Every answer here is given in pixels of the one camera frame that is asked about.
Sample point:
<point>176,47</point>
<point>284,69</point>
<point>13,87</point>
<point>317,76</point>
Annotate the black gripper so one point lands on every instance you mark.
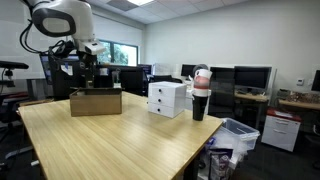
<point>87,63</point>

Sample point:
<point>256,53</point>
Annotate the brown cardboard box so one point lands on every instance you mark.
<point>96,104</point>

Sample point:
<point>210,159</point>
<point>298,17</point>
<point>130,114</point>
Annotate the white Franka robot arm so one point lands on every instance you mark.
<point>60,18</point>

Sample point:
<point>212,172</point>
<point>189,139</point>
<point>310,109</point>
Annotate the black Dell monitor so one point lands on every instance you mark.
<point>61,83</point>

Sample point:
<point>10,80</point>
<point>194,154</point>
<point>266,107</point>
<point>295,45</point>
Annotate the office window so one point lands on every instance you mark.
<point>116,53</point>

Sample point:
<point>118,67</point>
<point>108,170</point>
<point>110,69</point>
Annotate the black monitor back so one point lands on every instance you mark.
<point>131,80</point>

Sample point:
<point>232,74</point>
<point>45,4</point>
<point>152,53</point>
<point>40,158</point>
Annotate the white three-drawer organizer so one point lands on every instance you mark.
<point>166,99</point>

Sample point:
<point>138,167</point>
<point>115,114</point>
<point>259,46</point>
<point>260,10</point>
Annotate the ceiling light panel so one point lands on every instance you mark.
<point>140,1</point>

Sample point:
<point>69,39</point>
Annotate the small black desk monitor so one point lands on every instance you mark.
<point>187,70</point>

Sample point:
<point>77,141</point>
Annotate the white and red cup stack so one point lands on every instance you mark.
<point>202,83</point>

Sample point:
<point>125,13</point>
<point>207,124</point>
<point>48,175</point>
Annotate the black plastic cup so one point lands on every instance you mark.
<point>199,108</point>

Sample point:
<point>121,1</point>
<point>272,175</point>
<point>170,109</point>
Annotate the plastic bin with bag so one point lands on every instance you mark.
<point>226,143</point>

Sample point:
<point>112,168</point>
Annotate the purple snack bag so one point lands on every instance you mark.
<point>220,165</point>

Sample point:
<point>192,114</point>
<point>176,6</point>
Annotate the clear plastic bin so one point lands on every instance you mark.
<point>240,131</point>

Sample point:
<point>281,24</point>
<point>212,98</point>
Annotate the wide black monitor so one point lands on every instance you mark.
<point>252,77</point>

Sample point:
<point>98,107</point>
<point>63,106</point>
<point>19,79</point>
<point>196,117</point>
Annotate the wooden side desk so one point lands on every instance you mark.
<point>251,97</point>

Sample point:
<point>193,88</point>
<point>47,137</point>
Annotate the white red-topped filing cabinet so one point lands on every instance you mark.
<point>280,129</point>

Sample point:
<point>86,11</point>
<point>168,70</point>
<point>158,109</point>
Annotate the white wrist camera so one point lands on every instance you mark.
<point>92,46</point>

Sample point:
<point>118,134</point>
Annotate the white wall thermostat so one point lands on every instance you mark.
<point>300,82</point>

